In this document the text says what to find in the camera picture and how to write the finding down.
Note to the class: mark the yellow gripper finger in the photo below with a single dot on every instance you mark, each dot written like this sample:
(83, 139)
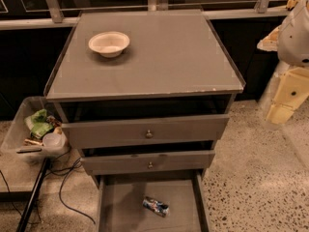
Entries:
(269, 43)
(292, 92)

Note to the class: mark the crushed redbull can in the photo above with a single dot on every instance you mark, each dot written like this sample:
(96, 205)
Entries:
(157, 207)

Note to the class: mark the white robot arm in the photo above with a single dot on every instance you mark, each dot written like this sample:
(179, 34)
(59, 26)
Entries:
(291, 42)

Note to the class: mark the grey top drawer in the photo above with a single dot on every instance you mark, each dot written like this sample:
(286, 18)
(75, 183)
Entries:
(118, 133)

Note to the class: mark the grey middle drawer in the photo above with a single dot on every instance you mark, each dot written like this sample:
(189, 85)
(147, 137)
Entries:
(168, 161)

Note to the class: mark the grey drawer cabinet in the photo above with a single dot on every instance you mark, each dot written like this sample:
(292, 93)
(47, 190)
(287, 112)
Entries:
(174, 66)

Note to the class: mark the brass top drawer knob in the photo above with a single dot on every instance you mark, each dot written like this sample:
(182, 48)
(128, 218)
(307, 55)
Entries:
(149, 134)

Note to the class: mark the brass drawer knob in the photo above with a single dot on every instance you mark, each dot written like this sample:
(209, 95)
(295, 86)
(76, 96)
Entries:
(149, 134)
(150, 165)

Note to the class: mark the brass middle drawer knob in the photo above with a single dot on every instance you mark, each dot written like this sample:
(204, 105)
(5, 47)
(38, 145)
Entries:
(150, 165)

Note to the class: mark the grey open bottom drawer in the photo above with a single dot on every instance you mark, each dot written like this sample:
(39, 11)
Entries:
(120, 206)

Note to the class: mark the yellow object on ledge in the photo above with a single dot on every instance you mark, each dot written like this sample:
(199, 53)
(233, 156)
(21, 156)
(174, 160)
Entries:
(291, 4)

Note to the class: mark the white paper bowl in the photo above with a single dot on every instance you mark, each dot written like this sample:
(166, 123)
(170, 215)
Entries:
(109, 44)

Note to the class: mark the clear plastic cup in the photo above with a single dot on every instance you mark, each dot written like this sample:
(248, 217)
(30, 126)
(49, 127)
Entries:
(51, 140)

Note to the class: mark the green chip bag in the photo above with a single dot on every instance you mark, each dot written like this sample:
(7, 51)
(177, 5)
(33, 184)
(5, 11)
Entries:
(37, 124)

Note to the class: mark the clear plastic bin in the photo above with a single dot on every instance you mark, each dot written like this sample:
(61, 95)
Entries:
(19, 139)

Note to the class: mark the black floor bar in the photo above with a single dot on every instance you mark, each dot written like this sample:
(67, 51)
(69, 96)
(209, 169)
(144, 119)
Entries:
(34, 194)

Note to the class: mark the metal railing frame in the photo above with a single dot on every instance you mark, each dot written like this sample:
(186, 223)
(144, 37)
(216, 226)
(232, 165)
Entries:
(128, 10)

